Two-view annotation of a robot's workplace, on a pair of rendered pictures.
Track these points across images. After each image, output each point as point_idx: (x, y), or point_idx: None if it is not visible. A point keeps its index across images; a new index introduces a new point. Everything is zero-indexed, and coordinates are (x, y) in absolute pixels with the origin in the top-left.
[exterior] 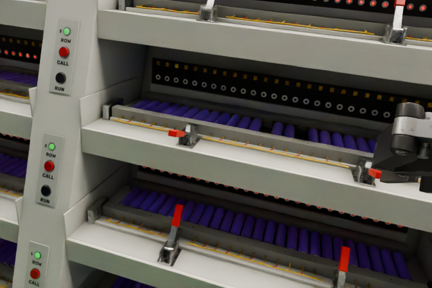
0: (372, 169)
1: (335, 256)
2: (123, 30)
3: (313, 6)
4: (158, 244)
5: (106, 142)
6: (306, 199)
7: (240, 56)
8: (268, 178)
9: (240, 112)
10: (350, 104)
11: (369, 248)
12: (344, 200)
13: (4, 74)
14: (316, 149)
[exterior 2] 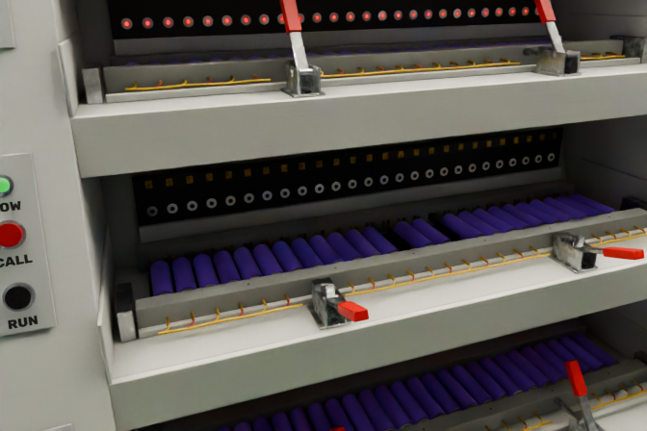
0: (610, 248)
1: (535, 379)
2: (146, 148)
3: (384, 30)
4: None
5: (178, 387)
6: (528, 323)
7: (381, 141)
8: (478, 316)
9: (331, 224)
10: (470, 162)
11: (551, 345)
12: (572, 302)
13: None
14: (501, 245)
